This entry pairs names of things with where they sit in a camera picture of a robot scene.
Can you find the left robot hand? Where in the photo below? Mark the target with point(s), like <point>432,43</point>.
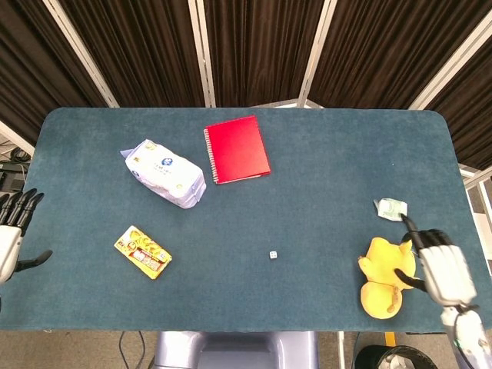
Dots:
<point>8,238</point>

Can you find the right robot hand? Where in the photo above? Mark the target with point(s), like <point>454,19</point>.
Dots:
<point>446,269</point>

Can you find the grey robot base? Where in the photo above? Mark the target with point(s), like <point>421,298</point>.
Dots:
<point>234,350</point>

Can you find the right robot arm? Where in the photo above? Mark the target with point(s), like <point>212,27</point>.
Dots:
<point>466,334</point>

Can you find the yellow plush toy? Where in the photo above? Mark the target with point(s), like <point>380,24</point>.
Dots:
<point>384,276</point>

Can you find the folded green banknote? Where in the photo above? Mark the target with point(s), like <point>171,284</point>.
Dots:
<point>390,209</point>

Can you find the black waste bin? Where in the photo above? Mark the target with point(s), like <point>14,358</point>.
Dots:
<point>392,357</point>

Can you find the yellow snack packet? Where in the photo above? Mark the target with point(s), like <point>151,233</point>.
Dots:
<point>143,251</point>

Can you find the white tissue pack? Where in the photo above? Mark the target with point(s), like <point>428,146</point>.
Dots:
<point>165,173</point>

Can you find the small white die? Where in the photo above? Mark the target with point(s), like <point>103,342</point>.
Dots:
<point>273,255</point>

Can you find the blue table mat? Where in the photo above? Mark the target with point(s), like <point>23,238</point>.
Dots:
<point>246,230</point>

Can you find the red spiral notebook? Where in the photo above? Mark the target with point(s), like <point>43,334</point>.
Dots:
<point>238,149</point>

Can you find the dark pleated curtain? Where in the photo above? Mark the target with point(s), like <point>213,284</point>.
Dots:
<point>253,50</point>

